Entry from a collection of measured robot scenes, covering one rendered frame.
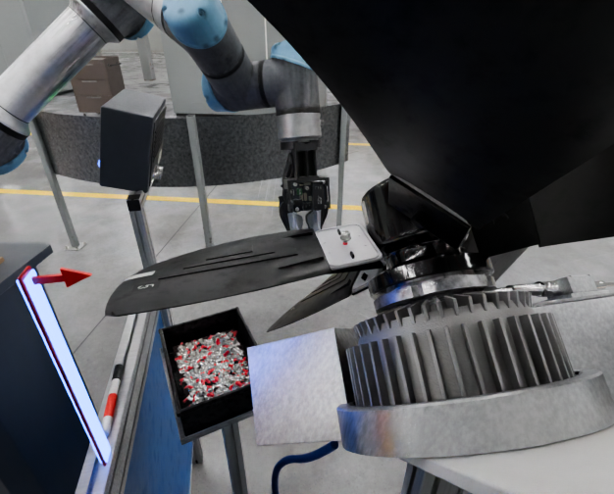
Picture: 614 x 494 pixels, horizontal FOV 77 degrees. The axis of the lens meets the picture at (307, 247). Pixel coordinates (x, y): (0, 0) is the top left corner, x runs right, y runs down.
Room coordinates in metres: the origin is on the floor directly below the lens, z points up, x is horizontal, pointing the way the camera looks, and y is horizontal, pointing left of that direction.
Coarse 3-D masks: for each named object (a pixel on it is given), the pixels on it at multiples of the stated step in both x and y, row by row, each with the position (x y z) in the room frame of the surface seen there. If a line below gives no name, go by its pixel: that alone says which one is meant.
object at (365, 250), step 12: (336, 228) 0.44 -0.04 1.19; (348, 228) 0.44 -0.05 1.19; (360, 228) 0.44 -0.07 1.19; (324, 240) 0.42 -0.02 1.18; (336, 240) 0.41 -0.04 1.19; (360, 240) 0.41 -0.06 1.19; (372, 240) 0.41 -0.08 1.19; (324, 252) 0.39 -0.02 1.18; (336, 252) 0.39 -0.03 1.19; (348, 252) 0.38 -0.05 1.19; (360, 252) 0.38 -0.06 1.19; (372, 252) 0.38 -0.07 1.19; (336, 264) 0.36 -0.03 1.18; (348, 264) 0.36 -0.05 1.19; (360, 264) 0.36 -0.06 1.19
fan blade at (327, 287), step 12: (336, 276) 0.54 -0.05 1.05; (348, 276) 0.50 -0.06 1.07; (324, 288) 0.54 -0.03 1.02; (336, 288) 0.49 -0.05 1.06; (348, 288) 0.46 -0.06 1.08; (300, 300) 0.61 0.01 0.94; (312, 300) 0.53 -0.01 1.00; (324, 300) 0.49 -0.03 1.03; (336, 300) 0.46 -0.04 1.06; (288, 312) 0.57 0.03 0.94; (300, 312) 0.52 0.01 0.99; (312, 312) 0.49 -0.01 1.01; (276, 324) 0.54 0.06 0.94
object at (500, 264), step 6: (474, 240) 0.51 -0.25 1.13; (474, 246) 0.51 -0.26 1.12; (510, 252) 0.59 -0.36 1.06; (516, 252) 0.60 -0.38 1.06; (522, 252) 0.61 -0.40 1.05; (492, 258) 0.56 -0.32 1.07; (498, 258) 0.57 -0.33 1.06; (504, 258) 0.58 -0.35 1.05; (510, 258) 0.60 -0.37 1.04; (516, 258) 0.61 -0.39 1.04; (492, 264) 0.57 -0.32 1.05; (498, 264) 0.58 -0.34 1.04; (504, 264) 0.59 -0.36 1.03; (510, 264) 0.61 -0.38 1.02; (498, 270) 0.59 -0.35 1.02; (504, 270) 0.61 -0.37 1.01; (498, 276) 0.61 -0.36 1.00
